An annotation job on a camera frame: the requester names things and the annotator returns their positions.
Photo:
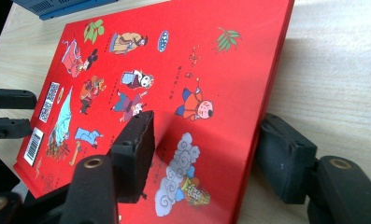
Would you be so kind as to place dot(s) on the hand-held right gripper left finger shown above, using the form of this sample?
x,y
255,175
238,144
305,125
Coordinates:
x,y
133,161

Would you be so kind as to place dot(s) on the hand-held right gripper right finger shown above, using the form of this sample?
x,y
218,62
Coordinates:
x,y
286,158

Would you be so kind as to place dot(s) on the blue plastic file rack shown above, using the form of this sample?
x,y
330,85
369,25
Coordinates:
x,y
64,7

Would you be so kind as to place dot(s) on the red picture book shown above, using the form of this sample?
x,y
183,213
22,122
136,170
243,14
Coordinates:
x,y
205,62

